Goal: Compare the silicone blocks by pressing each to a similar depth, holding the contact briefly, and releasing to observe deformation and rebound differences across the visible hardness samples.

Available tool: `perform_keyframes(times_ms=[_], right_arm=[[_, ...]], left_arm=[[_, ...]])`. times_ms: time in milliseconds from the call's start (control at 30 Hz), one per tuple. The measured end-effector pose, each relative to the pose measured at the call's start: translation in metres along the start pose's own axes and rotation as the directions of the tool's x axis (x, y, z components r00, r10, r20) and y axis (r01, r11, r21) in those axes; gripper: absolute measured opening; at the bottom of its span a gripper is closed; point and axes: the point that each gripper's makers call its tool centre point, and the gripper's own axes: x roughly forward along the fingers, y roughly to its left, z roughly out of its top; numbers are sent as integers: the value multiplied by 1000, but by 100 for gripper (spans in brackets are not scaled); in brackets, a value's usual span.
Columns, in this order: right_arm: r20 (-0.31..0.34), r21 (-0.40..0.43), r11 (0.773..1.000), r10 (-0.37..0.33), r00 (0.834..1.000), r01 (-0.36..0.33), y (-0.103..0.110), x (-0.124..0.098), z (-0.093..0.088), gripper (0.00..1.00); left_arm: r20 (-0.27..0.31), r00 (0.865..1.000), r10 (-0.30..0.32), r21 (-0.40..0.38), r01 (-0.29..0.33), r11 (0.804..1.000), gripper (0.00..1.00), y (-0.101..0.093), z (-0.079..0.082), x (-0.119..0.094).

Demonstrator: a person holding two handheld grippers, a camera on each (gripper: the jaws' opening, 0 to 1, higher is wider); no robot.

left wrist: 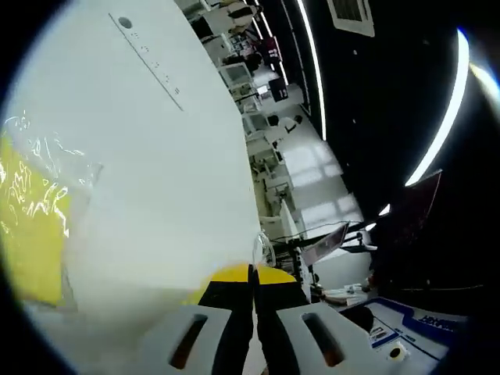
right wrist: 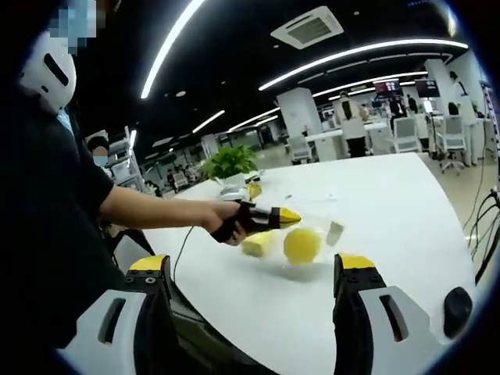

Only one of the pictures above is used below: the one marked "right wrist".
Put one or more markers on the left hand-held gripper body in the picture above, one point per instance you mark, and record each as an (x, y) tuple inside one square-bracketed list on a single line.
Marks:
[(250, 220)]

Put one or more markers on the white metal shelf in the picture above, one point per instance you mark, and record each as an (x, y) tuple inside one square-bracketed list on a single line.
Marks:
[(125, 156)]

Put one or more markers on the curved ceiling light strip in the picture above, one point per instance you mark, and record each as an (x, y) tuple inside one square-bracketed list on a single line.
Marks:
[(170, 47), (363, 48), (367, 81)]

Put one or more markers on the white chest-worn device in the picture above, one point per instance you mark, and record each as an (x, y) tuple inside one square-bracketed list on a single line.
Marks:
[(47, 86)]

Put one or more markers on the hanging dark display screen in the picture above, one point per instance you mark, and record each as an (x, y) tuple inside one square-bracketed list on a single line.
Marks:
[(427, 88)]

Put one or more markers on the hanging red display screen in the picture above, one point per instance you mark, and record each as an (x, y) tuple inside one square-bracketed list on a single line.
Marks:
[(387, 88)]

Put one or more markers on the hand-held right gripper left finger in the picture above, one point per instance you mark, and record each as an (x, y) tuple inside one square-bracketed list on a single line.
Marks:
[(129, 320)]

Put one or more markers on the yellow round silicone block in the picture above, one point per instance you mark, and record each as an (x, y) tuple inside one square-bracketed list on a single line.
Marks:
[(301, 246)]

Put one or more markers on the yellow square silicone block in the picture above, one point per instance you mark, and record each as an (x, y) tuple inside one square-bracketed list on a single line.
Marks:
[(258, 244)]

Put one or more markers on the black computer mouse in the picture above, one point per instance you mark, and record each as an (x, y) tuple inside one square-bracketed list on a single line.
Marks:
[(458, 312)]

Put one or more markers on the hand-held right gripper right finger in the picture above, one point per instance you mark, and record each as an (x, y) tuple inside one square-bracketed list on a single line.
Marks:
[(363, 320)]

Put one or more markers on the white office chair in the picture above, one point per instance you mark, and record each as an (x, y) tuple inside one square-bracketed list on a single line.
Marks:
[(453, 136), (406, 134), (301, 150)]

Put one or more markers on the yellow round sponge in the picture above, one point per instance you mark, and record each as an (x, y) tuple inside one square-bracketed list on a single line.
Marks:
[(334, 234)]

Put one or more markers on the gold foil bag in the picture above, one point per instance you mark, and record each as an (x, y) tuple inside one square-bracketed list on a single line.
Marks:
[(254, 190)]

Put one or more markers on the ceiling air conditioner vent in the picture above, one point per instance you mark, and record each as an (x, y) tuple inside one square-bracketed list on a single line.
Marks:
[(308, 26)]

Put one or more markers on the white plant pot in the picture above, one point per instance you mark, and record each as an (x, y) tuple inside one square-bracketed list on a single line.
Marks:
[(232, 180)]

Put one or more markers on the person's left hand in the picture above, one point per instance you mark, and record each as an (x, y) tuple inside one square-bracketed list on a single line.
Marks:
[(218, 216)]

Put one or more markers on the person's dark shirt torso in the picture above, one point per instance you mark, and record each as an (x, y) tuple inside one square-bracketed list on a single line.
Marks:
[(39, 215)]

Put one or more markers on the green potted plant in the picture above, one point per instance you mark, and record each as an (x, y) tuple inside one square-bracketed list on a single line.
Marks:
[(230, 160)]

